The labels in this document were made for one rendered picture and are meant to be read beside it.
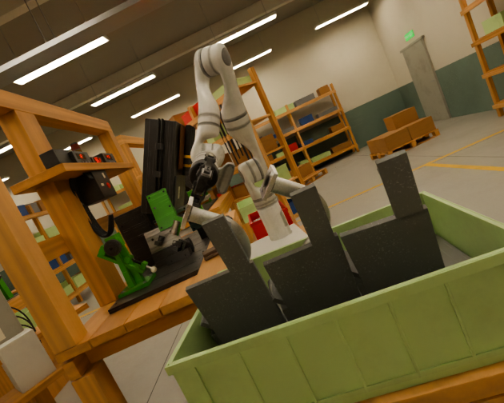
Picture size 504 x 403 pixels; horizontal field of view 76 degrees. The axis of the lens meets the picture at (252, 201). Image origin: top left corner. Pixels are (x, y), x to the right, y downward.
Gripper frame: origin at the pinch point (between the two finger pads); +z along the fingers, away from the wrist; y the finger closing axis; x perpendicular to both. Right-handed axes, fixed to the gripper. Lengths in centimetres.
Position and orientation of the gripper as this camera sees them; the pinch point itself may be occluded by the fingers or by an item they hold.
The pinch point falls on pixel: (199, 193)
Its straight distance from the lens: 74.3
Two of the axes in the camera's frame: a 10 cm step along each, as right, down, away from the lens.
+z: 0.7, 4.1, -9.1
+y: 3.5, -8.6, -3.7
